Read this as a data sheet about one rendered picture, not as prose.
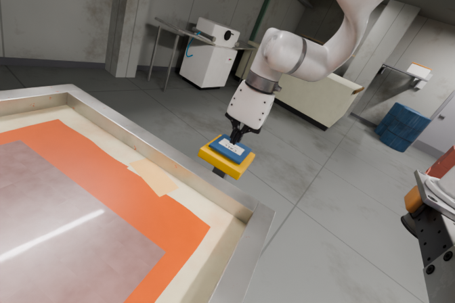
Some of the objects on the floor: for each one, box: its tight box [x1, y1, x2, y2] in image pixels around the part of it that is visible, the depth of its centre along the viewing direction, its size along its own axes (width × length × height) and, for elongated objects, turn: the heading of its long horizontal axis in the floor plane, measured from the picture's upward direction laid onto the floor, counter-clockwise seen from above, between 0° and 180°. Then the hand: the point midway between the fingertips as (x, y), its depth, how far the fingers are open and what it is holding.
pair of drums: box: [374, 102, 432, 152], centre depth 570 cm, size 76×124×92 cm, turn 110°
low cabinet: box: [234, 40, 365, 131], centre depth 562 cm, size 203×249×94 cm
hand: (235, 136), depth 63 cm, fingers closed
